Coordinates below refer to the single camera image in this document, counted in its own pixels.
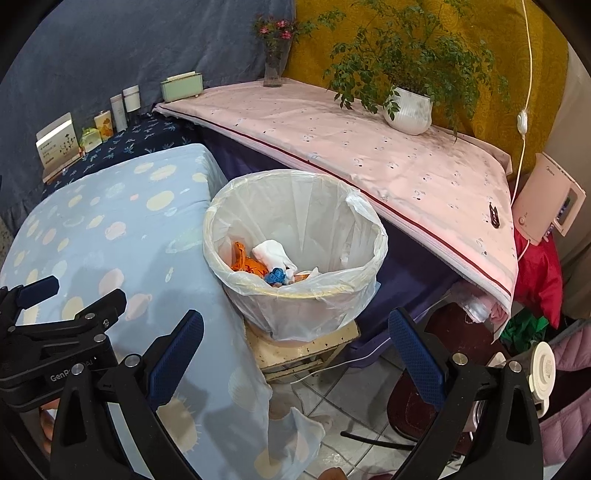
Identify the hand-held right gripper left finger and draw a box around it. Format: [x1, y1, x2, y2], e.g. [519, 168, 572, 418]
[50, 309, 205, 480]

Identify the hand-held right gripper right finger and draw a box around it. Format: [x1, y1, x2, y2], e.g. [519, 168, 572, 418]
[388, 307, 544, 480]

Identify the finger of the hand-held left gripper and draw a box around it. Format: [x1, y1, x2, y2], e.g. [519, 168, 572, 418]
[0, 275, 61, 324]
[0, 290, 127, 352]

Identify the orange plastic bag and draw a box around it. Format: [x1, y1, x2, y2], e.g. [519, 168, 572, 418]
[230, 241, 269, 273]

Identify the white lined trash bin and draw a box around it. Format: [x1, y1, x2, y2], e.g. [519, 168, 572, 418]
[202, 169, 389, 343]

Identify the person's left hand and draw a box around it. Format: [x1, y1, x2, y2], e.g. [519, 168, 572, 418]
[38, 398, 61, 457]

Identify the dark red chair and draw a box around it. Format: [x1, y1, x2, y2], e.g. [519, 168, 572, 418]
[342, 302, 513, 450]

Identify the purple table skirt cloth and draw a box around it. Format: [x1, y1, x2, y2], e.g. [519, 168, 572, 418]
[198, 129, 462, 370]

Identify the pink white bundled cloth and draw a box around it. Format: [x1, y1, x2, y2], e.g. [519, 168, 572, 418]
[450, 281, 509, 344]

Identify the light blue planet tablecloth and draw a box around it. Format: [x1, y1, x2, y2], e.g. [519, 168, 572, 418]
[0, 143, 326, 480]

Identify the green cloth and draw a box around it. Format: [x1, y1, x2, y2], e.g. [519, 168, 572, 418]
[501, 314, 550, 354]

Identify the cream wooden stool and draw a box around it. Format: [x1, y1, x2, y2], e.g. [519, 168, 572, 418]
[245, 320, 362, 381]

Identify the white round device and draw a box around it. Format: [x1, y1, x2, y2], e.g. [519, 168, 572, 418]
[526, 342, 557, 409]

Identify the white floral card box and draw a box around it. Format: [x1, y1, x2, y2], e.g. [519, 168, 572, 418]
[36, 112, 85, 183]

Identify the red cloth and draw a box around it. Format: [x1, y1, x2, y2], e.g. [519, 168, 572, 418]
[512, 231, 564, 330]

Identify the pink padded jacket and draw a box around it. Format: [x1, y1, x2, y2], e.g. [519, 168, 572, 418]
[538, 318, 591, 467]

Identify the yellow printed tin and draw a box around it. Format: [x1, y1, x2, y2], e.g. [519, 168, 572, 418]
[93, 111, 115, 139]

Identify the navy floral cloth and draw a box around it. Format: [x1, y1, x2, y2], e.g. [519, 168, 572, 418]
[41, 113, 204, 195]

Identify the pink white electric kettle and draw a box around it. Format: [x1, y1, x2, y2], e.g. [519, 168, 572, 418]
[512, 152, 587, 245]

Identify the pink printed cloth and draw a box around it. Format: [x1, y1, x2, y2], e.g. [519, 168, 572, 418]
[154, 78, 518, 342]

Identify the pale green tissue box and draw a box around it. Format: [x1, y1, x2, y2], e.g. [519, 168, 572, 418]
[161, 71, 205, 103]

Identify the green plant in white pot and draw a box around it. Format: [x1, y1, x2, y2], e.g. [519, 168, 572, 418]
[318, 0, 511, 137]

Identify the blue grey curtain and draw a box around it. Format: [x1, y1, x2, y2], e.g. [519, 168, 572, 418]
[0, 0, 296, 222]

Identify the glass vase with pink flowers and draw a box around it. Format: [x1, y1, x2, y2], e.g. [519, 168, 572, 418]
[253, 14, 301, 88]

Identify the yellow patterned cloth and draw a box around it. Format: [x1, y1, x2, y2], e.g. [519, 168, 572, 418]
[281, 0, 571, 185]

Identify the white power cable with switch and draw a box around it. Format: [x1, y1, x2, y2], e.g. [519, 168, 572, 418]
[508, 0, 539, 264]

